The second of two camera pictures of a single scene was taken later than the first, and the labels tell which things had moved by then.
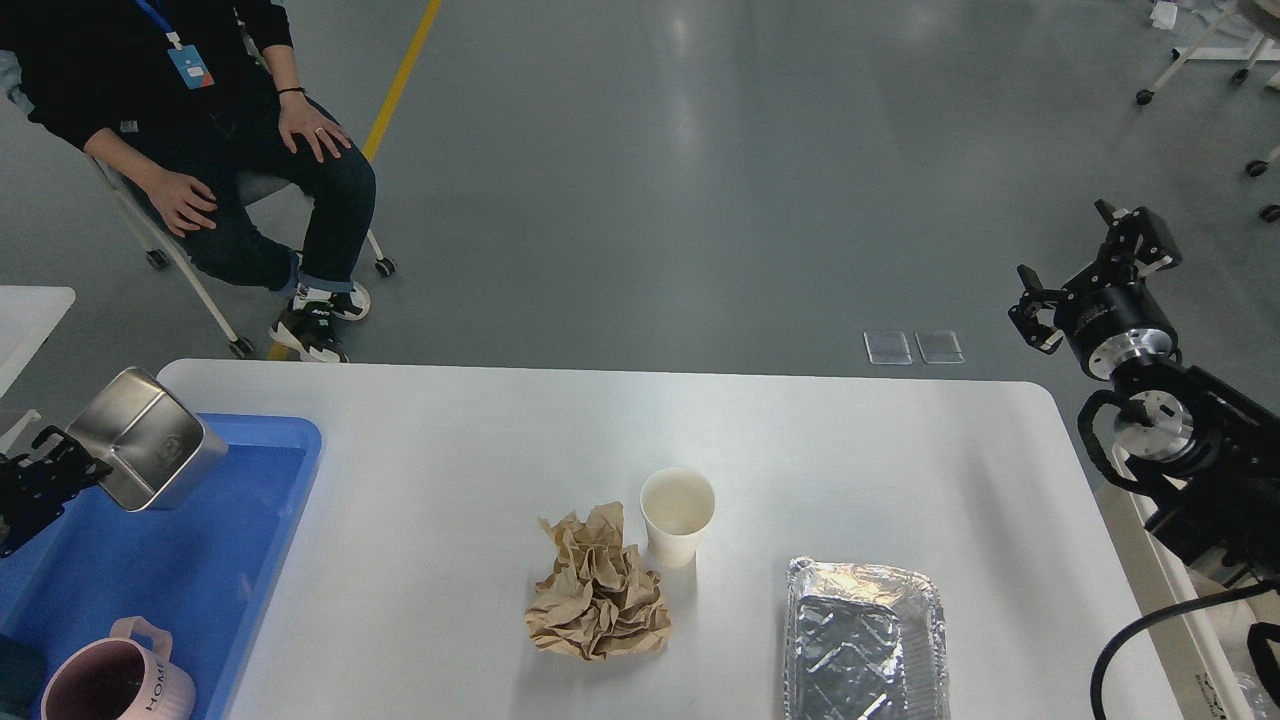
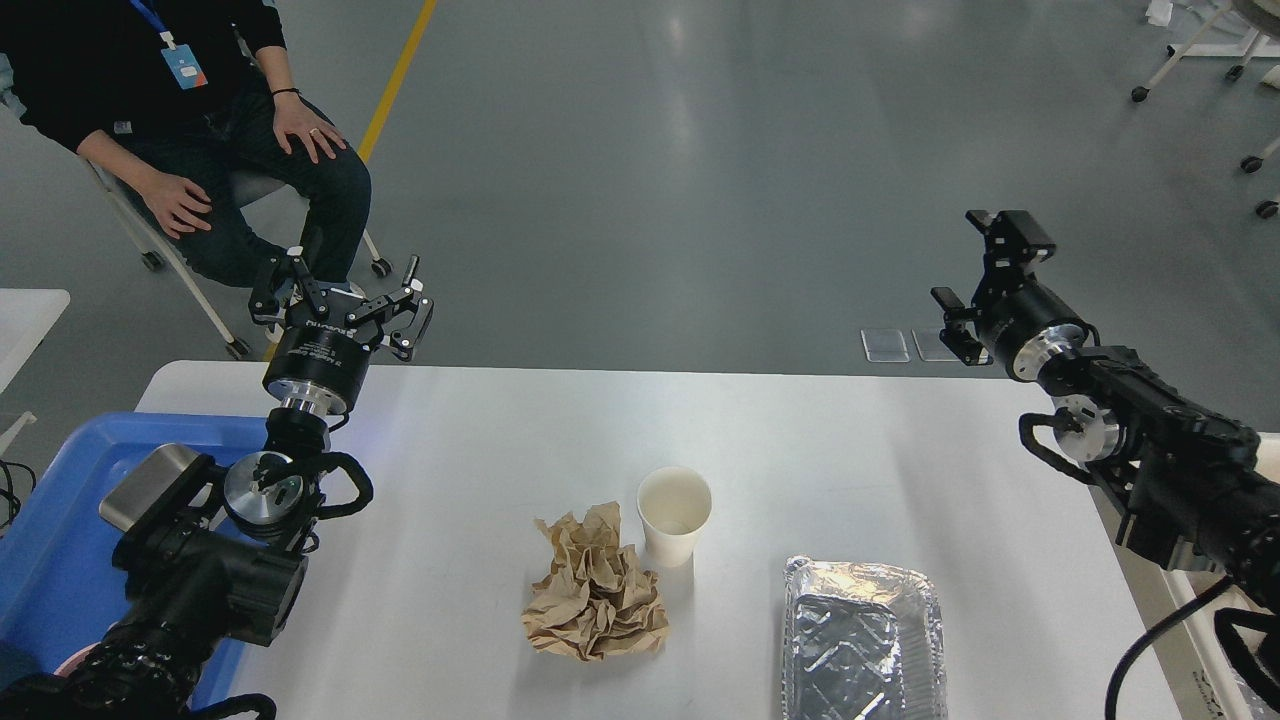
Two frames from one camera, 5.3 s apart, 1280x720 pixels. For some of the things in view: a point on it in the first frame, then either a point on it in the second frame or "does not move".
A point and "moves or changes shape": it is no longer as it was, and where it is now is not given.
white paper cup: [676, 503] does not move
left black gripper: [33, 496] to [321, 357]
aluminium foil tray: [863, 642] does not move
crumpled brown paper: [601, 599] does not move
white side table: [28, 315] does not move
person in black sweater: [201, 101] does not move
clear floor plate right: [939, 347] does not move
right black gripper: [1117, 326] to [1022, 322]
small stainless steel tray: [157, 447] moves or changes shape
